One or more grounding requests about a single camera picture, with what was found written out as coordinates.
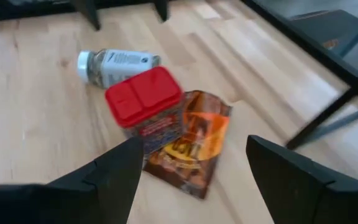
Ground wooden shelf with black frame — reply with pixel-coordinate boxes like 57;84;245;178
286;71;358;150

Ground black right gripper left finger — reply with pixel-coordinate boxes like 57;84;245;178
0;136;145;224

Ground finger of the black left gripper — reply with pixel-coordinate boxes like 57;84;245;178
154;0;170;22
71;0;101;31

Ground orange taco seasoning packet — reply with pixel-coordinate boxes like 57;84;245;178
143;90;232;200

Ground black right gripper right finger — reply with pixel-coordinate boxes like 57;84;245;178
246;134;358;224

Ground red-lid smoked paprika tin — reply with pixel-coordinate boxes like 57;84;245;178
104;65;186;156

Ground white-lid bagel seasoning jar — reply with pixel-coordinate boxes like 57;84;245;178
77;49;162;90

